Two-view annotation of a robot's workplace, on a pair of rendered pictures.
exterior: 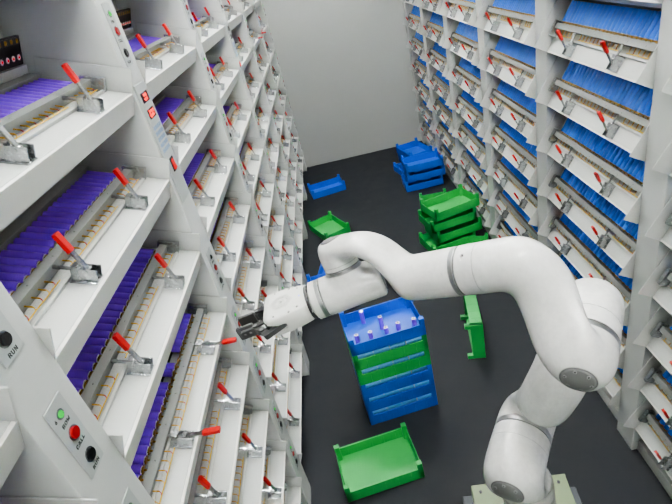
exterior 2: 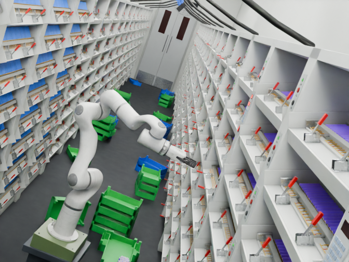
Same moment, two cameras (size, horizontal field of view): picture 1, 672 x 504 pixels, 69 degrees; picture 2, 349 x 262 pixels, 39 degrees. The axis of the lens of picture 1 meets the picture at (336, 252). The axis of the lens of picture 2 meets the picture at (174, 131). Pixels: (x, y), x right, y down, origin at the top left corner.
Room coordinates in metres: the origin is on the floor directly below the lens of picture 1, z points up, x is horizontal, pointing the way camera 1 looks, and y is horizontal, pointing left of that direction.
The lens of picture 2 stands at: (3.39, -0.26, 1.75)
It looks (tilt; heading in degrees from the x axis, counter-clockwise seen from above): 12 degrees down; 172
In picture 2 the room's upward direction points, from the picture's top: 20 degrees clockwise
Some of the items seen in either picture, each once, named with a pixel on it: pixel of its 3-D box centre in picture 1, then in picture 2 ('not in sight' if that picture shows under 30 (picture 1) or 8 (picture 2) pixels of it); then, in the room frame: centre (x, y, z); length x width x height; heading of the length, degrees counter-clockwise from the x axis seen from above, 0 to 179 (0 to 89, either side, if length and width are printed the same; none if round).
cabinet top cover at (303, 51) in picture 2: not in sight; (280, 46); (0.82, 0.45, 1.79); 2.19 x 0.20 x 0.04; 176
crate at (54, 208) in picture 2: not in sight; (68, 211); (-0.18, -0.33, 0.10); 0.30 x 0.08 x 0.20; 121
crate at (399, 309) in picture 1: (380, 322); not in sight; (1.53, -0.10, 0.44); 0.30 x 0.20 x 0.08; 94
